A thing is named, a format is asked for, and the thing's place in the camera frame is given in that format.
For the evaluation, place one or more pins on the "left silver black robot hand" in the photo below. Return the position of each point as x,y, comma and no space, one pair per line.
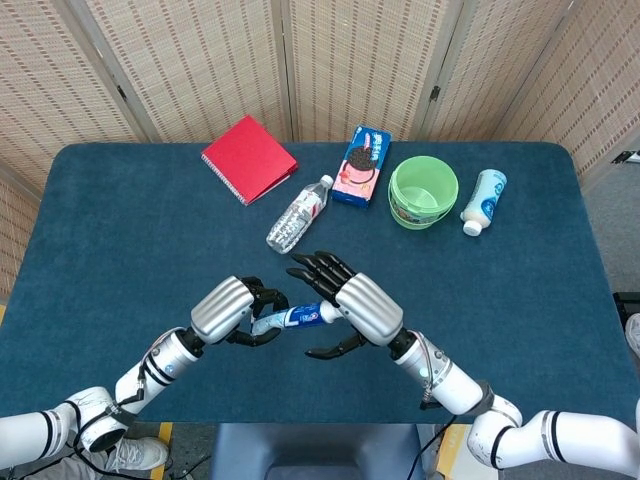
222,310

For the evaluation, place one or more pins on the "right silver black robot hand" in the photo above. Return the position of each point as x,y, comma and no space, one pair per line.
370,312

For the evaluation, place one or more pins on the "blue and white toothpaste tube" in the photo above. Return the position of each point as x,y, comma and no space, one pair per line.
300,316

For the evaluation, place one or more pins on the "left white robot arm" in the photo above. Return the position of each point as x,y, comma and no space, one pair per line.
150,370

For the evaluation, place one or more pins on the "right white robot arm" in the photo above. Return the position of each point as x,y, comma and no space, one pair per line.
460,390

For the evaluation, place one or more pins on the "green plastic bucket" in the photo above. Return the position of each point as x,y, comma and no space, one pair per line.
422,210

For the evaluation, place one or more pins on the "clear plastic water bottle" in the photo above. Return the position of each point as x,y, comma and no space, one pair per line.
295,220

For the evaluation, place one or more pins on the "blue cookie box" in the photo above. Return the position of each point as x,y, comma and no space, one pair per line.
360,170

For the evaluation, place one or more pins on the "grey blue robot torso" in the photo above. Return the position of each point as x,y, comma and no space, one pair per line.
320,450

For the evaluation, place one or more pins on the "red spiral notebook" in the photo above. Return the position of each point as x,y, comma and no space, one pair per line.
247,157

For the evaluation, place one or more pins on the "white lotion bottle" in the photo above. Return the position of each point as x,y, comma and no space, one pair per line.
485,200

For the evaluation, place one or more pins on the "white sneaker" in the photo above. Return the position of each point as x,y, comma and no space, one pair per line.
140,452
634,335

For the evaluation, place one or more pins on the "woven folding screen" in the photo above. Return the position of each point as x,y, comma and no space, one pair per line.
200,65

